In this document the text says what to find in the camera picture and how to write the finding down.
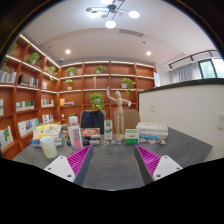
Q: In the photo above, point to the tall green white carton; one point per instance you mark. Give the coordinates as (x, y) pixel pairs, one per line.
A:
(108, 130)

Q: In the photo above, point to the white wall socket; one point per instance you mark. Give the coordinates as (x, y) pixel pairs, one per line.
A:
(220, 121)

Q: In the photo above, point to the white partition with dark top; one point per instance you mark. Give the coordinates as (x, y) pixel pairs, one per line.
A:
(183, 113)

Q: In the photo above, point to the chair with dark jacket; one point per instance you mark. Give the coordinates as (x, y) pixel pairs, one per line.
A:
(92, 119)

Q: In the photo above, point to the recessed ceiling light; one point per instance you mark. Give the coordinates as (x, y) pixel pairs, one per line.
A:
(148, 53)
(68, 51)

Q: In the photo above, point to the grey curtain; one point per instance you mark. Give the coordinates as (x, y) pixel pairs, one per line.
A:
(186, 72)

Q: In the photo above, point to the stack of white boxes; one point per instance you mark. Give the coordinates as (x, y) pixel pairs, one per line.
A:
(151, 128)

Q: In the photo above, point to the window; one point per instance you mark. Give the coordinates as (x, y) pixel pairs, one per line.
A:
(211, 68)

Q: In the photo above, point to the green white tissue box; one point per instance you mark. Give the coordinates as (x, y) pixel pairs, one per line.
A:
(131, 137)

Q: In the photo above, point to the stack of colourful books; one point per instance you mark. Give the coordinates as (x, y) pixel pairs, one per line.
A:
(46, 130)

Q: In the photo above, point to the black ceiling track rail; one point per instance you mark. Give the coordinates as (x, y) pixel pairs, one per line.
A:
(190, 56)

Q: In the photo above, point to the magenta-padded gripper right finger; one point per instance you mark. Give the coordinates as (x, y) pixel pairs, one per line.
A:
(166, 165)

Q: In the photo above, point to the clear bottle with pink label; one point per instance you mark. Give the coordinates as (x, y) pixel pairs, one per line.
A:
(75, 136)

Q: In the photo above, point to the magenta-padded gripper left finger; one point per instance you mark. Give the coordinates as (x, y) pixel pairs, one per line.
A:
(58, 165)

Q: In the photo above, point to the white wall switch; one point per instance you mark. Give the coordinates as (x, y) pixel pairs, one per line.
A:
(152, 108)

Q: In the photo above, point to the small round painted disc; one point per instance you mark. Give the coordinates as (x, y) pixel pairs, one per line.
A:
(105, 142)
(143, 140)
(161, 142)
(115, 142)
(151, 141)

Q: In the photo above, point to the tan upholstered chair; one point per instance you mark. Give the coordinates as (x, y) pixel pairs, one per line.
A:
(131, 118)

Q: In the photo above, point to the multi-bulb ceiling lamp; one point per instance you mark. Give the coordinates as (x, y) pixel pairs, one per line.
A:
(111, 13)

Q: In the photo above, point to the stack of dark books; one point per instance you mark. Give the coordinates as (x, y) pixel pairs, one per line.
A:
(90, 135)

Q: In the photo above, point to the wooden artist mannequin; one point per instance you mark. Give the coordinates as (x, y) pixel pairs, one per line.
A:
(119, 110)

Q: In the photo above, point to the ceiling air vent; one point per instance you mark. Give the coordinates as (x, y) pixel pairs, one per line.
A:
(130, 32)

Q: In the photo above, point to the yellow striped white mug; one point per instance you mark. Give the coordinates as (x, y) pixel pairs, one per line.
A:
(48, 148)

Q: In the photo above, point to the orange wooden shelf unit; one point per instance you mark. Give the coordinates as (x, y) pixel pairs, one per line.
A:
(80, 86)

